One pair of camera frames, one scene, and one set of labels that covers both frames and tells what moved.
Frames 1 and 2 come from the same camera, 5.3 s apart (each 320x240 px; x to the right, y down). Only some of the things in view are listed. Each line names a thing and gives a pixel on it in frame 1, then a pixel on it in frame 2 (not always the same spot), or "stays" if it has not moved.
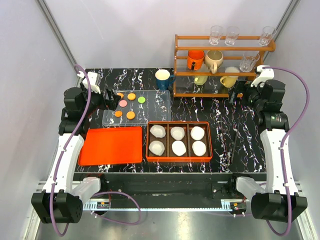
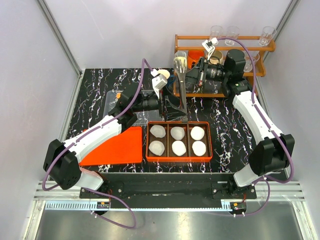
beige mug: [213, 59] stays
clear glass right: [267, 35] stays
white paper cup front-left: [157, 147] stays
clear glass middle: [232, 33] stays
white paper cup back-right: [197, 133] stays
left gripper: [103, 105] -> [168, 101]
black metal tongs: [229, 162] -> [180, 64]
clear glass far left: [215, 34] stays
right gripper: [241, 87] -> [195, 76]
